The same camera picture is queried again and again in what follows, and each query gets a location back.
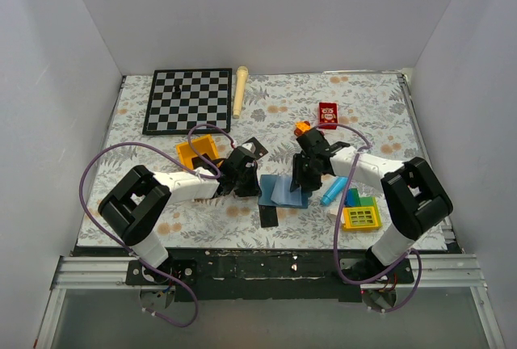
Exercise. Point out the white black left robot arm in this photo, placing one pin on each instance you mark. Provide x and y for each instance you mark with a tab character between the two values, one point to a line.
133	206

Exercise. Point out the cyan plastic marker tube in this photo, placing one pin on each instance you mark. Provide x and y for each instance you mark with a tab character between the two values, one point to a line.
332	192

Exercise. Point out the floral patterned table mat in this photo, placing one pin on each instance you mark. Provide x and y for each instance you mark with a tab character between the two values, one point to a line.
371	107

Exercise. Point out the green toy brick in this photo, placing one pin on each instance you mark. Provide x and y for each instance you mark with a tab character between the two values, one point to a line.
366	201

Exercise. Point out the blue toy brick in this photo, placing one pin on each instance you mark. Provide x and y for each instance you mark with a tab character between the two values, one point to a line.
352	198

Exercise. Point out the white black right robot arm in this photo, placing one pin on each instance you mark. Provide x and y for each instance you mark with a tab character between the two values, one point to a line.
415	198

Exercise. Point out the yellow plastic bin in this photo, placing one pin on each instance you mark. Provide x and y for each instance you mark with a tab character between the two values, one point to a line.
205	144

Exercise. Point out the black white chessboard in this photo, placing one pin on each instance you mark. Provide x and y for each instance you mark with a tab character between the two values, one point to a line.
180	99

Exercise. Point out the red owl toy block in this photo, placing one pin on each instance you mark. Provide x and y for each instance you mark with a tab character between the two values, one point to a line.
327	115

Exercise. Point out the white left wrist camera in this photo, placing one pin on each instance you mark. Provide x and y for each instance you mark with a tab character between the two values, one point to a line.
251	147

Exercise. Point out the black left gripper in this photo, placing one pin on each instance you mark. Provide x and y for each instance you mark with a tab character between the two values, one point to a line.
254	188

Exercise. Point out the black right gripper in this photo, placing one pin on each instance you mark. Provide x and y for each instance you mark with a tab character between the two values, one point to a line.
306	185

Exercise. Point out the black vip card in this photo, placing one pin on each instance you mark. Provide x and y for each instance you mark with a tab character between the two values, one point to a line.
261	150
268	216

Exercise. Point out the black card in bin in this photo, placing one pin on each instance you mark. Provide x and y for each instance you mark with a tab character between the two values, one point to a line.
203	161

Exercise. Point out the cream wooden pestle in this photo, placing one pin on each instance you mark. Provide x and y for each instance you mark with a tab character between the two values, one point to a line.
241	78

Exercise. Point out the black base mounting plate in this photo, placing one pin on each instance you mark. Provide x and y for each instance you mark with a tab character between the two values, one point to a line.
325	289

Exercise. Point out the white curved toy piece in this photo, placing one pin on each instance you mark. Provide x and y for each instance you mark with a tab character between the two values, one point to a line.
335	214

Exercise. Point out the yellow toy window brick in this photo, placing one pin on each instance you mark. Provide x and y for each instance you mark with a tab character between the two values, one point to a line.
362	219

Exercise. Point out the orange toy car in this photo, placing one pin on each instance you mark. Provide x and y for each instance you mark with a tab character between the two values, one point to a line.
301	127

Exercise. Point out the aluminium frame rail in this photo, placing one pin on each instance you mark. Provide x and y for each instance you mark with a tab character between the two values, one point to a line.
436	271

